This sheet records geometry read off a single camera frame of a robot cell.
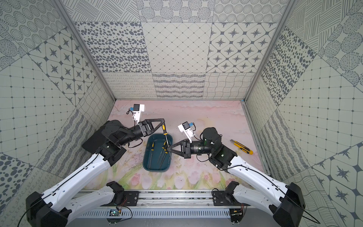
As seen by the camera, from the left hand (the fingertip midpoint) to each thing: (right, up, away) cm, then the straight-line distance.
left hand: (162, 118), depth 59 cm
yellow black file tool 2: (-12, -22, +32) cm, 41 cm away
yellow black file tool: (+1, -7, +1) cm, 7 cm away
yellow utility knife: (+47, -21, +34) cm, 62 cm away
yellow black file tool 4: (-3, -24, +32) cm, 40 cm away
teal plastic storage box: (-10, -27, +30) cm, 41 cm away
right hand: (+3, -14, +2) cm, 14 cm away
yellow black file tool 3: (-6, -21, +34) cm, 40 cm away
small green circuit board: (-27, -49, +13) cm, 58 cm away
